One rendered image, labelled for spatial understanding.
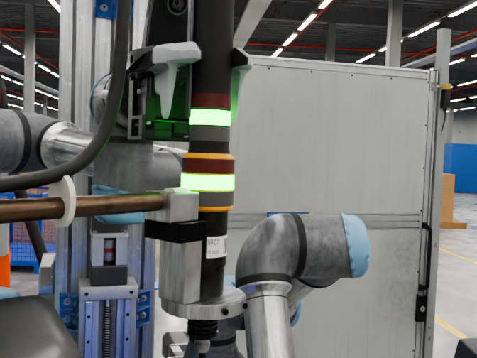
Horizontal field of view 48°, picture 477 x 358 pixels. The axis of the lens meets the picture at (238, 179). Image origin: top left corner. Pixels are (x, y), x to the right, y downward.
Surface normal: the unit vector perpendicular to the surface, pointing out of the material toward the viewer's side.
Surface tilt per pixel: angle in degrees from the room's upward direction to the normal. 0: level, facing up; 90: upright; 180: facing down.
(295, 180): 89
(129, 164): 90
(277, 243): 64
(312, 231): 55
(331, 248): 85
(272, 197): 89
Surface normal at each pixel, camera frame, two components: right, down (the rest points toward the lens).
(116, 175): -0.04, 0.05
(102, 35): 0.31, 0.06
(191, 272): 0.77, 0.06
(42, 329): 0.65, -0.71
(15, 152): 0.74, 0.39
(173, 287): -0.63, 0.02
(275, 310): 0.33, -0.44
